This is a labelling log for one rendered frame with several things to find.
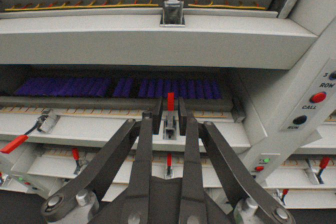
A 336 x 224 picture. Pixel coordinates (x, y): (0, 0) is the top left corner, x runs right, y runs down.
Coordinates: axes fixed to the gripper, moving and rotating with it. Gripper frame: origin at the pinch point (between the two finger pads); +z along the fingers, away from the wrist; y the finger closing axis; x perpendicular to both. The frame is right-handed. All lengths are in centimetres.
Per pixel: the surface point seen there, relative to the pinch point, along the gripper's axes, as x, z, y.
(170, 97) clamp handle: 1.2, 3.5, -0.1
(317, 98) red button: 3.5, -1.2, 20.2
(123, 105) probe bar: -2.7, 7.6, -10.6
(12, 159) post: -20.0, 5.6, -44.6
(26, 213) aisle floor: -61, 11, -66
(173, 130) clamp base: -6.4, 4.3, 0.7
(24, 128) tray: -7.2, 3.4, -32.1
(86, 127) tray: -6.6, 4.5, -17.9
